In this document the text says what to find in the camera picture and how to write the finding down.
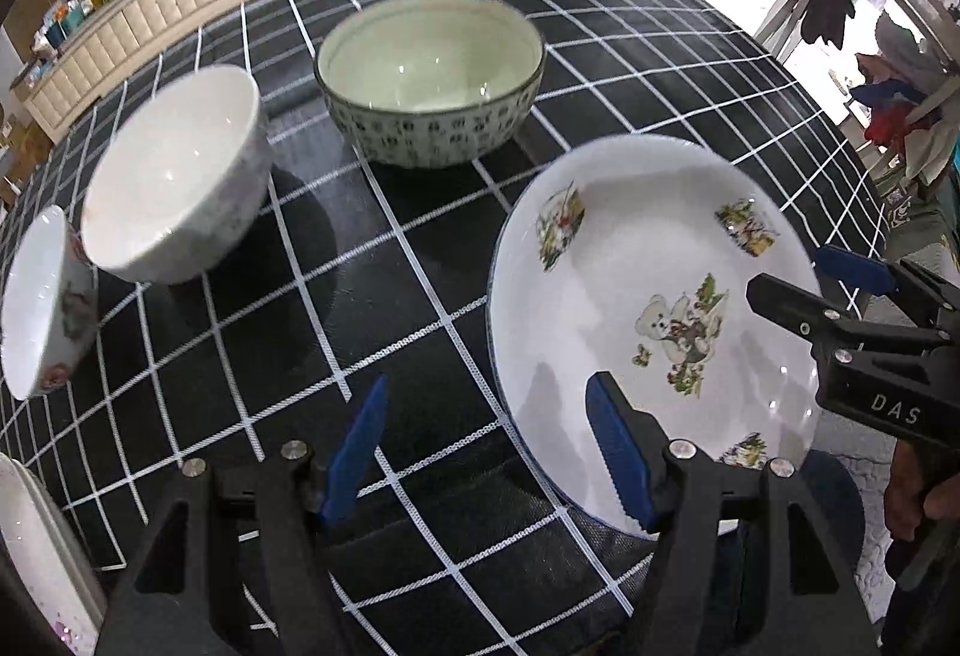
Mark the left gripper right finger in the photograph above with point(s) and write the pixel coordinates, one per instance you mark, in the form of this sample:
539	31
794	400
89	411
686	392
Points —
632	444

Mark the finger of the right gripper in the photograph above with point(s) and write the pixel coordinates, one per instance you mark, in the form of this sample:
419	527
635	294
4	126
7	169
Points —
925	298
798	311

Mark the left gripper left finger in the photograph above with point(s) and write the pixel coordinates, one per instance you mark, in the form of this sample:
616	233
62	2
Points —
345	473

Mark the white plate bear print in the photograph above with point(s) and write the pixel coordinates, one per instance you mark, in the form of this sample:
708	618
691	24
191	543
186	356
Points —
631	255

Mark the white plate pink flowers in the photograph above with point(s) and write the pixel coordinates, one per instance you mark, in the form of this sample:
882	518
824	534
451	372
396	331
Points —
42	569

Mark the cream white bowl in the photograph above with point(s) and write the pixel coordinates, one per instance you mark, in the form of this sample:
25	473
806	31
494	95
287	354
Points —
182	181

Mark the white bowl red pattern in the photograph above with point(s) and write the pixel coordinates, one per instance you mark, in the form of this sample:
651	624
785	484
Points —
49	308

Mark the green patterned bowl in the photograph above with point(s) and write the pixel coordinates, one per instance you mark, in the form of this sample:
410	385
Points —
430	83

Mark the person right hand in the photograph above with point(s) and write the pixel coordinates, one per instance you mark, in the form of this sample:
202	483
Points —
906	503

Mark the black white checked tablecloth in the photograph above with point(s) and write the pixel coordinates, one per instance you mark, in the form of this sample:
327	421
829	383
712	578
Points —
354	272

